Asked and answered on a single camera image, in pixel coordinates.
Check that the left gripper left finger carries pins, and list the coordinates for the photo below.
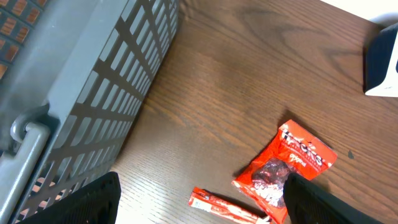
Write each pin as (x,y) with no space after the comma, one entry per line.
(96,202)

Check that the red stick packet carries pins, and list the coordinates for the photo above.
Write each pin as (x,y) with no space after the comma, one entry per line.
(210,203)

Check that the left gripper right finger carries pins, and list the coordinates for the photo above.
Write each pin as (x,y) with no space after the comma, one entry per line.
(307,203)

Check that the red snack bag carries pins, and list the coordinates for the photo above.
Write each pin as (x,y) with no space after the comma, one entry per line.
(293,150)

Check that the grey plastic mesh basket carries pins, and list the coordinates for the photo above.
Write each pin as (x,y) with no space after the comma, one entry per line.
(74,74)

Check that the white barcode scanner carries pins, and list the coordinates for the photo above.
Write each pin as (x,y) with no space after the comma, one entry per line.
(381,64)

